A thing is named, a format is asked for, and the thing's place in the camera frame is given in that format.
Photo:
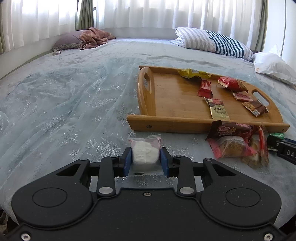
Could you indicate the green snack packet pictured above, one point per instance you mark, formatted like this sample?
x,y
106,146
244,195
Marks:
x,y
278,135

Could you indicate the wooden serving tray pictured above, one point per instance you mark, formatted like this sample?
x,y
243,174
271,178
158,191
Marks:
x,y
170,103

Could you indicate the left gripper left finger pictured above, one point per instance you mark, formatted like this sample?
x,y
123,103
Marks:
x,y
111,167

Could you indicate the gold red snack packet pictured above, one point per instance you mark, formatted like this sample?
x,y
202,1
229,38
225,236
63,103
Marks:
x,y
217,109

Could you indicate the pink cake packet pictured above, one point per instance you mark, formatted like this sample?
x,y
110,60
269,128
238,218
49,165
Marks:
x,y
230,146

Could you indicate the pink blanket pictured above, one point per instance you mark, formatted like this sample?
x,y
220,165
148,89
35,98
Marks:
x,y
94,37

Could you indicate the dark red chocolate bar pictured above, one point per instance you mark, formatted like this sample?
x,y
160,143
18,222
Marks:
x,y
205,89

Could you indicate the white sheer curtain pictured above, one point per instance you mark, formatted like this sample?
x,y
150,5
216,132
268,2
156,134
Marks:
x,y
25,22

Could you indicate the yellow snack packet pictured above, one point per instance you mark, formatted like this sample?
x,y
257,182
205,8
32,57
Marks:
x,y
190,73

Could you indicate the clear bag white sweets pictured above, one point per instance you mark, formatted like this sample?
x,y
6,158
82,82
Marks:
x,y
145,154

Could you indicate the red white biscuit packet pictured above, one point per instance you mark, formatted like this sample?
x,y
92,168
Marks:
x,y
242,97

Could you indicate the light blue bedspread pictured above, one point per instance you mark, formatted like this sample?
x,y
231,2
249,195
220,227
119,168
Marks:
x,y
60,108

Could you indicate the brown cracker snack packet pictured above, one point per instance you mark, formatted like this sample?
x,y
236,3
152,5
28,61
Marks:
x,y
255,107

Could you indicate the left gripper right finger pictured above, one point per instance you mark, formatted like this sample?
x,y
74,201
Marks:
x,y
180,167

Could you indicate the olive green drape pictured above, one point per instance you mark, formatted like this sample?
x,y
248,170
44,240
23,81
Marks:
x,y
84,17

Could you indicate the blue white striped pillow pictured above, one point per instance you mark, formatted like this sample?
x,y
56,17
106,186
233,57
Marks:
x,y
209,41

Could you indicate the red orange snack bag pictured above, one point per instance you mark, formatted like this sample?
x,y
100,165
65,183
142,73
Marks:
x,y
232,84

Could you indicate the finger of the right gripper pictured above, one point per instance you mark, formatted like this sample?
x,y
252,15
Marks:
x,y
275,143

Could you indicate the dark red wafer packet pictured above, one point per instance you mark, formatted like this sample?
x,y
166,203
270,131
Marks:
x,y
224,128

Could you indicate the red clear pastry packet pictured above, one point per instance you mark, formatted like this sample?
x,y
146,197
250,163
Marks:
x,y
258,143

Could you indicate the purple pillow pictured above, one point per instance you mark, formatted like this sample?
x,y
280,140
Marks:
x,y
68,41

